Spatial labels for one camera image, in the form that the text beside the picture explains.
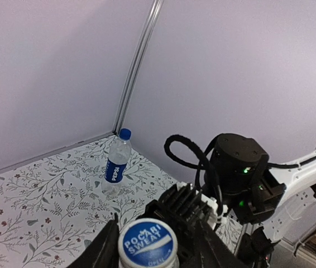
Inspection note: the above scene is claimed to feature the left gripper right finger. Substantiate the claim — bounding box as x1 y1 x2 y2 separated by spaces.
174 219 246 268

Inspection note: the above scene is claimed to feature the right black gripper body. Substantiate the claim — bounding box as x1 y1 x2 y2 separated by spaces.
139 184 270 267

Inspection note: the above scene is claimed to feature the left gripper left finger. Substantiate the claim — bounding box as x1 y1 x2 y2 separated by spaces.
68 213 119 268

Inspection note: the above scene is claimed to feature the clear plastic bottle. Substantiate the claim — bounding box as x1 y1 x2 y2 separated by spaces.
118 256 180 268

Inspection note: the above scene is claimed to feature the white Pocari Sweat cap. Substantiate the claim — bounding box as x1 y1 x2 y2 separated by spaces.
118 218 178 263

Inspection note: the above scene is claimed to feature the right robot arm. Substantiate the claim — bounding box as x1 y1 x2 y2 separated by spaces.
142 133 316 267

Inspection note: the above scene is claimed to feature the blue Pepsi bottle cap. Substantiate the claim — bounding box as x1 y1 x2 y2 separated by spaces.
119 128 132 141

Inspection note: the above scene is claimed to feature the floral patterned table mat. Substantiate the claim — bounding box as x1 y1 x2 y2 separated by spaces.
0 133 245 268

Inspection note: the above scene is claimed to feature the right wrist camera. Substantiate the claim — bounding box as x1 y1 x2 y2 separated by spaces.
171 182 228 229

